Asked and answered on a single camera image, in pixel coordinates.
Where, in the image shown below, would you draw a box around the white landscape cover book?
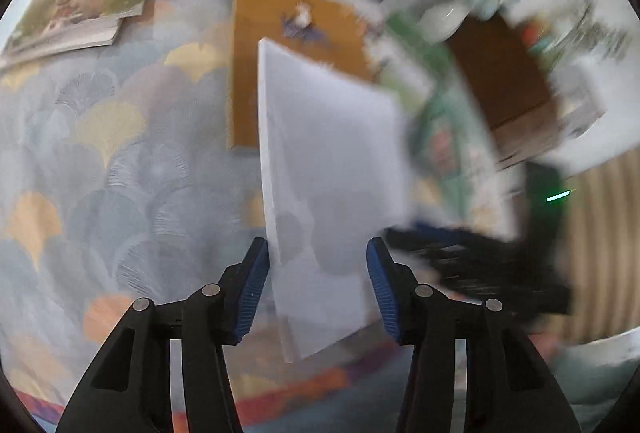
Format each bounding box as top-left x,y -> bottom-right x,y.
1,0 -> 146,68

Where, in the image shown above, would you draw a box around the striped beige rug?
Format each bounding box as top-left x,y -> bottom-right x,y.
549,148 -> 639,344

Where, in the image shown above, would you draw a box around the teal poetry book red girl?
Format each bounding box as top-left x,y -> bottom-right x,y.
409,86 -> 501,229

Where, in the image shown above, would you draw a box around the brown wooden cabinet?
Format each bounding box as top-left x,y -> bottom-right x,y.
447,14 -> 560,169

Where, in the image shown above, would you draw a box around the patterned blue table cloth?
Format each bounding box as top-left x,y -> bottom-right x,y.
1,0 -> 410,432

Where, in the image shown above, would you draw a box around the dark green cover book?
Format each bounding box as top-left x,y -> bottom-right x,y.
384,12 -> 454,83

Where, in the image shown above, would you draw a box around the white ceramic vase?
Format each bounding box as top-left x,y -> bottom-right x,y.
418,0 -> 471,43

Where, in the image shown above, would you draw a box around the dried flowers in vase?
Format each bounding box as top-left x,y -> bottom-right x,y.
540,0 -> 632,70

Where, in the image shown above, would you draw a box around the orange cover book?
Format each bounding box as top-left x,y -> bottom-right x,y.
228,0 -> 377,152

